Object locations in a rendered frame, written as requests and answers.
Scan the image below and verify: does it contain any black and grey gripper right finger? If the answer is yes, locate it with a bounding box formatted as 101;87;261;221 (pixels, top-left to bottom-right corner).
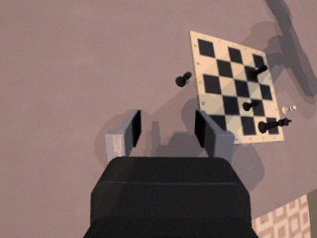
194;110;235;165

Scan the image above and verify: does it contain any tan and black chessboard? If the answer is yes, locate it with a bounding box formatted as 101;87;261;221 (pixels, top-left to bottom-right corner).
188;31;284;144

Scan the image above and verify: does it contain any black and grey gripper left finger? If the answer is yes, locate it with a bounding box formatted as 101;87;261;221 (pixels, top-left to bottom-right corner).
104;110;142;165

